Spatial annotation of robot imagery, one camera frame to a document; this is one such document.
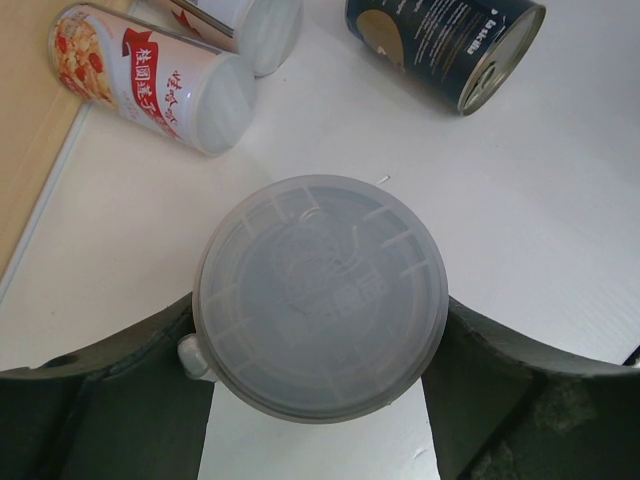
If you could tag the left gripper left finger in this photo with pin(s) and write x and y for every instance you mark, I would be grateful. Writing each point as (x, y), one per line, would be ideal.
(121, 408)

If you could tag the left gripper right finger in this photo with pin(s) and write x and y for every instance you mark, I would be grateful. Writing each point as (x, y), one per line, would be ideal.
(504, 406)

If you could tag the blue vegetable cylindrical can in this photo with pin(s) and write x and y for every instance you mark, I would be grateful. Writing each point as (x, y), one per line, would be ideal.
(318, 299)

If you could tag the red white can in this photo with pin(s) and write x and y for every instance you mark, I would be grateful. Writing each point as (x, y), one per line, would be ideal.
(168, 83)
(262, 32)

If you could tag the dark navy cylindrical can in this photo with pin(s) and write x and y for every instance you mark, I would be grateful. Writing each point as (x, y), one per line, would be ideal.
(462, 49)

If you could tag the wooden cube counter box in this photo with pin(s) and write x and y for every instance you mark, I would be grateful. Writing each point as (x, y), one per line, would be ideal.
(34, 114)

